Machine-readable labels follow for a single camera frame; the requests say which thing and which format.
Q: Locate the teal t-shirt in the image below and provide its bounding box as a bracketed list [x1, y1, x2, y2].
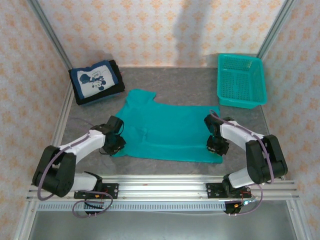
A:
[110, 88, 224, 165]

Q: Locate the folded blue t-shirt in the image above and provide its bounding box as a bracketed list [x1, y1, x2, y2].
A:
[83, 93, 119, 108]

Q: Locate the teal plastic basket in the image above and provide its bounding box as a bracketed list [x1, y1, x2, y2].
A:
[216, 52, 269, 110]

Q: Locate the folded black t-shirt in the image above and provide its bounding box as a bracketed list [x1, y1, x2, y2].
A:
[74, 59, 127, 107]

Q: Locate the grey metal panel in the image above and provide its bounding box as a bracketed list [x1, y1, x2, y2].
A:
[26, 210, 300, 240]

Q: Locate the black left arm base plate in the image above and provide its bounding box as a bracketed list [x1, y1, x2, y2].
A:
[73, 182, 119, 200]

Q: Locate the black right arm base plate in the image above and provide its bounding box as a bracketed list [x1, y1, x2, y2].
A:
[205, 182, 252, 200]

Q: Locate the aluminium cross rail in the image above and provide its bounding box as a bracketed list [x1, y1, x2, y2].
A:
[26, 174, 301, 201]

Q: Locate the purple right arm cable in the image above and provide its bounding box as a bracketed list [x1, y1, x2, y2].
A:
[209, 109, 275, 218]

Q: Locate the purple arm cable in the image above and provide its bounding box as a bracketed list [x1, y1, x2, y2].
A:
[209, 109, 275, 218]
[36, 117, 114, 219]

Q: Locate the grey slotted cable duct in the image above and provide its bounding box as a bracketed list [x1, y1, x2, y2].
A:
[36, 201, 227, 212]

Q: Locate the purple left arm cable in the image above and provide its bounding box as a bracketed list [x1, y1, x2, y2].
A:
[36, 117, 114, 219]

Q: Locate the aluminium frame post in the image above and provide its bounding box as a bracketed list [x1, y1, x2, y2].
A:
[255, 0, 299, 60]
[26, 0, 74, 71]

